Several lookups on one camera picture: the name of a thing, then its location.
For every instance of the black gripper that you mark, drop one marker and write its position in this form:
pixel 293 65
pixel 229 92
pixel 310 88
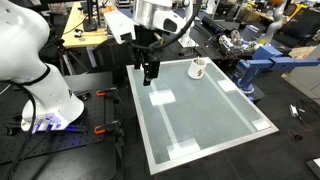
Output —
pixel 146 41

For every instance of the white marker pen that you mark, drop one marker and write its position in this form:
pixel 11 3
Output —
pixel 198 61

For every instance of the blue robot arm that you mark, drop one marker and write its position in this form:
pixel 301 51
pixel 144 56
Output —
pixel 263 63

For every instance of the grey background robot arm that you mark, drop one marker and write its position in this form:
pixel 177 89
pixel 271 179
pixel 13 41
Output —
pixel 275 23

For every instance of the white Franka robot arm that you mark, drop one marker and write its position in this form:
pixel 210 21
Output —
pixel 20 40

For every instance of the white cartoon print mug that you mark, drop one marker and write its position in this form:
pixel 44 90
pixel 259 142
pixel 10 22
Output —
pixel 196 70

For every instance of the black office chair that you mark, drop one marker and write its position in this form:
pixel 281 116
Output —
pixel 110 60

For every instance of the white tape patch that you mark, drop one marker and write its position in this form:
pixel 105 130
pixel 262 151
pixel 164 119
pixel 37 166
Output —
pixel 261 124
pixel 183 148
pixel 227 85
pixel 162 97

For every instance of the orange black bar clamp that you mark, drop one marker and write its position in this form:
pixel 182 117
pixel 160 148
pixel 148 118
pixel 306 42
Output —
pixel 108 93
pixel 106 127

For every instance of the black monitor stand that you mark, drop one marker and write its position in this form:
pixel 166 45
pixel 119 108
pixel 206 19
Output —
pixel 90 20

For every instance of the light wooden desk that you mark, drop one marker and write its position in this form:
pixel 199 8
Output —
pixel 80 33

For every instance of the grey power adapter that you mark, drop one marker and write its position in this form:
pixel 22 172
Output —
pixel 293 110

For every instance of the brown cardboard box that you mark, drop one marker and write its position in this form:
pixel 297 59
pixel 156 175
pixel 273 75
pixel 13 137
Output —
pixel 301 52

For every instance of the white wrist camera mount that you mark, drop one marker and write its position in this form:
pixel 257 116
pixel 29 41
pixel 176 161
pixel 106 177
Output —
pixel 119 25

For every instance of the black camera tripod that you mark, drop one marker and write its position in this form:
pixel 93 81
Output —
pixel 66 56

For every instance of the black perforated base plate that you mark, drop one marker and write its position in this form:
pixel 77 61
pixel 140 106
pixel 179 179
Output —
pixel 66 140

